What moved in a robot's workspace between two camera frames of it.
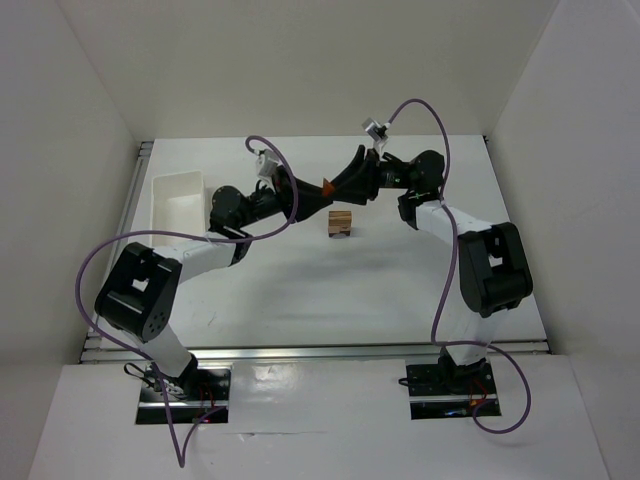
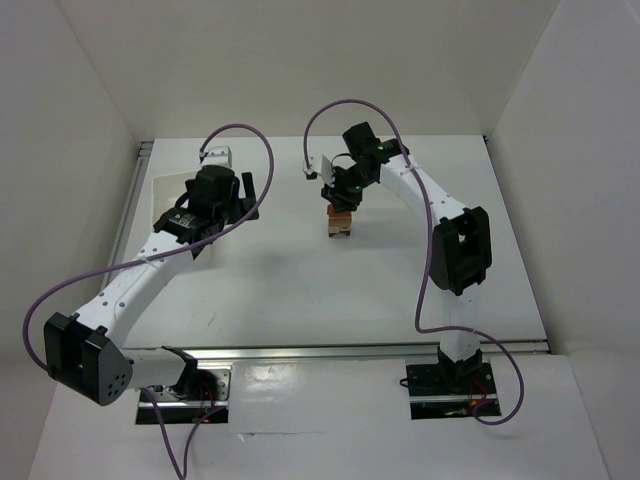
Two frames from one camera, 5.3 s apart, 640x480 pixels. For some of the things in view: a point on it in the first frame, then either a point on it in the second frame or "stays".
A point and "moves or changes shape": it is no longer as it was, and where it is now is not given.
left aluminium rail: (128, 210) stays
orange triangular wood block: (327, 188) moves or changes shape
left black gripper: (288, 194) -> (245, 201)
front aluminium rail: (302, 352) stays
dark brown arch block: (346, 232) stays
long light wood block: (339, 221) stays
